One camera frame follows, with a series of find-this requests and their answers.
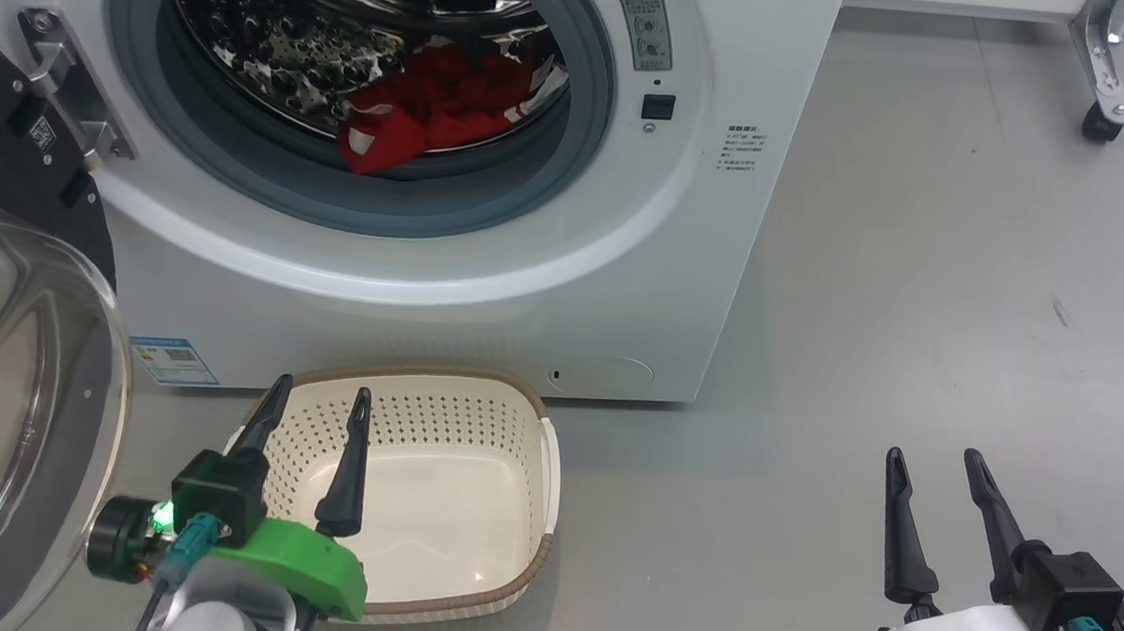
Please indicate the metal door hinge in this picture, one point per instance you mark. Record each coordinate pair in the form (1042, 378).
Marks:
(78, 97)

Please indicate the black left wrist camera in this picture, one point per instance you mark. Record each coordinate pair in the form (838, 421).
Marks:
(217, 494)

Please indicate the black round glass machine door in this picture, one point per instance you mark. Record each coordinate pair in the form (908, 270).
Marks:
(4, 392)

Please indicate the white front-load washing machine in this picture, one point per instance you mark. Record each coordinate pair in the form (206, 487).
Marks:
(626, 260)

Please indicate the grey warning sticker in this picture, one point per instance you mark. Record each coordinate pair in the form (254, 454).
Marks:
(642, 19)

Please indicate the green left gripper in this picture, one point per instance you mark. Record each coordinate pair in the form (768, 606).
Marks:
(311, 567)

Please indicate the white partition with caster leg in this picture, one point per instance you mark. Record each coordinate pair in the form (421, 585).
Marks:
(1104, 57)

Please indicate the cream perforated laundry basket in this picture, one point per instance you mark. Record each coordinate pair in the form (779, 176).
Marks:
(447, 507)

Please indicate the red garment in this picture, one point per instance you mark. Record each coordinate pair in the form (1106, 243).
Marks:
(428, 109)

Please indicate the blue energy label sticker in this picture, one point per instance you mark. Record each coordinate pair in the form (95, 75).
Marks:
(174, 361)

